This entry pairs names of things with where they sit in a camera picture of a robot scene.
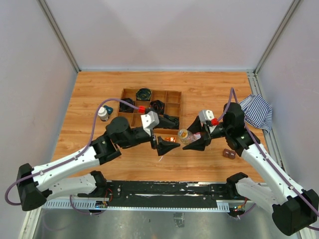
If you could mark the wooden compartment tray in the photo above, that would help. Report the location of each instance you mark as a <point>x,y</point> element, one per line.
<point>163,101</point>

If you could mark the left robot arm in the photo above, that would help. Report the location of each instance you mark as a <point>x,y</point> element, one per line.
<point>39,184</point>

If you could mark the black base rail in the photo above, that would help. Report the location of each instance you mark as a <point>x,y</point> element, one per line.
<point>161,195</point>

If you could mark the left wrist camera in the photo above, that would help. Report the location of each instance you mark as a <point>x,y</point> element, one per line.
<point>149,121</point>

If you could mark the pink pill organizer box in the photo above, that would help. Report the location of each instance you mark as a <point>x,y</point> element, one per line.
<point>197,135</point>

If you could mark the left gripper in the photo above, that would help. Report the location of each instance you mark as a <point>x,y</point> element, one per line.
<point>163,146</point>

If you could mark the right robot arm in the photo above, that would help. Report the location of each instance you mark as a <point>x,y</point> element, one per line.
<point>291,207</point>

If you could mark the striped cloth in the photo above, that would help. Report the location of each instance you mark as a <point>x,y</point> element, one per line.
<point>258,112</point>

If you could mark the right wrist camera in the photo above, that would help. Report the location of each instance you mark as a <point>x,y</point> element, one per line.
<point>205,116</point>

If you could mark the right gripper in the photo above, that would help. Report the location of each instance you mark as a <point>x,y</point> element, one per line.
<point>200,144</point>

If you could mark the white cap pill bottle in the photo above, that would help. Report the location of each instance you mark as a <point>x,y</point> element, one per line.
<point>103,114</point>

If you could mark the orange pill box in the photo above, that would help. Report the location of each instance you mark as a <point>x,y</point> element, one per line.
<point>170,139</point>

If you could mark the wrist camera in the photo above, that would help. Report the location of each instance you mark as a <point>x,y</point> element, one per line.
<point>205,116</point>
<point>149,121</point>

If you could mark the brown pill box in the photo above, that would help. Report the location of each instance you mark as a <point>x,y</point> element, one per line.
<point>227,153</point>

